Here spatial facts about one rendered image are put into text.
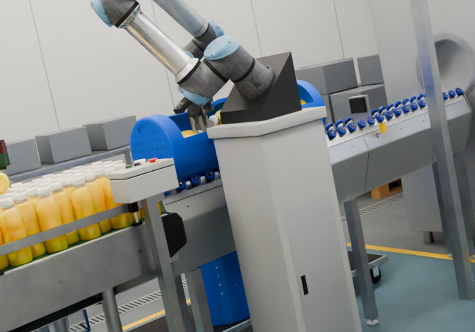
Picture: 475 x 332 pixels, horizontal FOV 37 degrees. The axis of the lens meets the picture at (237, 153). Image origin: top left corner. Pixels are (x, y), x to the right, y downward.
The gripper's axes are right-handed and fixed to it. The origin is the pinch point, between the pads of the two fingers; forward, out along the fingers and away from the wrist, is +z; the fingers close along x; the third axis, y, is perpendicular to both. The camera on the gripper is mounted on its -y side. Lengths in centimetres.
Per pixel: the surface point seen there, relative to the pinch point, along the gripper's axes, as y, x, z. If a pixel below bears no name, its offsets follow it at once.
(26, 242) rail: -87, -15, 14
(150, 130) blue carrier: -20.9, 3.2, -7.2
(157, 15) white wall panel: 237, 320, -82
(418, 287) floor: 126, 5, 113
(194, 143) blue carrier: -10.9, -8.8, 1.1
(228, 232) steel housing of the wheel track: -0.6, -4.3, 39.5
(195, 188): -12.6, -5.3, 18.0
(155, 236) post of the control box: -48, -25, 25
